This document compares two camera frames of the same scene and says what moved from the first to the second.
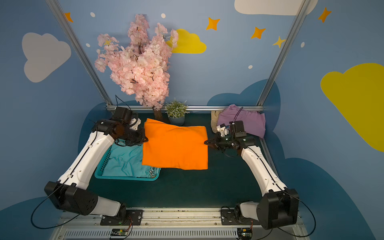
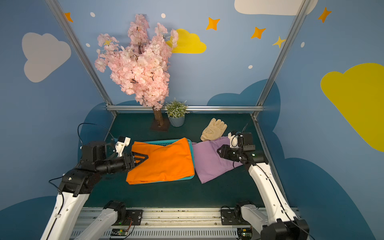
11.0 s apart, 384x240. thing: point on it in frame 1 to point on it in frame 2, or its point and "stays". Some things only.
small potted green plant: [176, 110] stays
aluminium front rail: [73, 223] stays
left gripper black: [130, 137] to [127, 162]
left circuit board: [119, 232] stays
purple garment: [254, 122] to [209, 163]
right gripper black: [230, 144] to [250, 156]
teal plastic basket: [98, 173] to [167, 142]
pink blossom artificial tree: [140, 66] stays
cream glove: [214, 120] to [214, 131]
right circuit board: [245, 232] stays
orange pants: [181, 147] to [173, 161]
